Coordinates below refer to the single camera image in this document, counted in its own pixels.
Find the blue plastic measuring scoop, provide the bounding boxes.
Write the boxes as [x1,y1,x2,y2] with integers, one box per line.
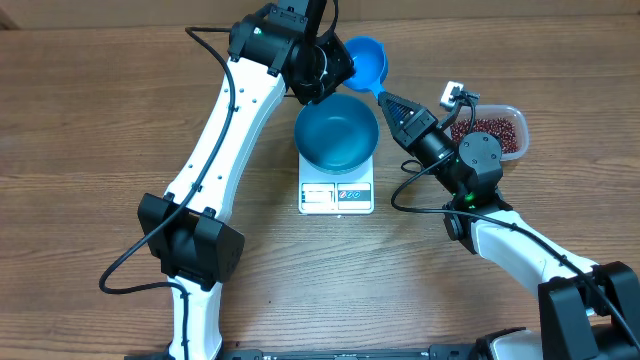
[344,36,389,98]

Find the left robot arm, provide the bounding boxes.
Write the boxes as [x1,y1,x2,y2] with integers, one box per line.
[138,0,354,359]

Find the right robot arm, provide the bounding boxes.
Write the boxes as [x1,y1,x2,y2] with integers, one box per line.
[376,88,639,359]

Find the teal blue bowl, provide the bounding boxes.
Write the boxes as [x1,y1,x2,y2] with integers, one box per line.
[294,93,380,174]

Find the white digital kitchen scale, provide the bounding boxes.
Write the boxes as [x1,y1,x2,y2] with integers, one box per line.
[298,155,375,216]

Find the red beans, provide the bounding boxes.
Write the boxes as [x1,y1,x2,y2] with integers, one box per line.
[449,118,519,154]

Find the clear plastic container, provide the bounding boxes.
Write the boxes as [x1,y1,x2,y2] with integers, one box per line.
[445,105,530,162]

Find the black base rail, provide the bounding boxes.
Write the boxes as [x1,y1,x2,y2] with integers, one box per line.
[124,338,501,360]

